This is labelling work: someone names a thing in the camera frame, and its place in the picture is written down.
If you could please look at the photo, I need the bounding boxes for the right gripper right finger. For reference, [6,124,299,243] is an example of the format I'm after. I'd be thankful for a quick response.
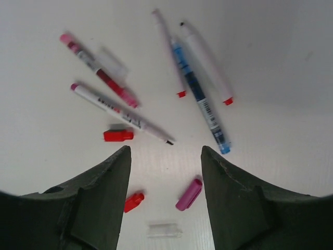
[201,146,332,249]

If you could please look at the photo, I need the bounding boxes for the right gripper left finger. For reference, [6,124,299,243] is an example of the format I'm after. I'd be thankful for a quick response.
[1,146,131,249]

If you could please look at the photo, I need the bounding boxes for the blue gel pen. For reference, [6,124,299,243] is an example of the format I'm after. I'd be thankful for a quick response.
[171,38,230,155]

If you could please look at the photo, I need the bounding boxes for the purple pen cap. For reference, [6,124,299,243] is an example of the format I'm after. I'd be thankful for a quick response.
[175,179,203,211]

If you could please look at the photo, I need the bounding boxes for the thin white red-tip pen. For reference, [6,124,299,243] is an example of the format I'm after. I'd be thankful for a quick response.
[70,83,175,145]

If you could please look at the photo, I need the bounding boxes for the white fineliner pen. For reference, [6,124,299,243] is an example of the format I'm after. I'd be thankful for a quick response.
[180,21,234,106]
[151,8,186,98]

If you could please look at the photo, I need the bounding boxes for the clear cap near red pen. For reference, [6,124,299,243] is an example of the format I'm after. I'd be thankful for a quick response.
[97,47,128,79]

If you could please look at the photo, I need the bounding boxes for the red gel pen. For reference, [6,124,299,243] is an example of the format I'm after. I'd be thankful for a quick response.
[59,33,139,108]

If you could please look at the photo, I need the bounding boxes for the red cap lower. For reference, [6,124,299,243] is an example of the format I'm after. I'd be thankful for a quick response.
[123,193,145,213]

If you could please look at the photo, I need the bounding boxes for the red cap upper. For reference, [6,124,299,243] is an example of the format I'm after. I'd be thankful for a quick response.
[103,124,134,142]

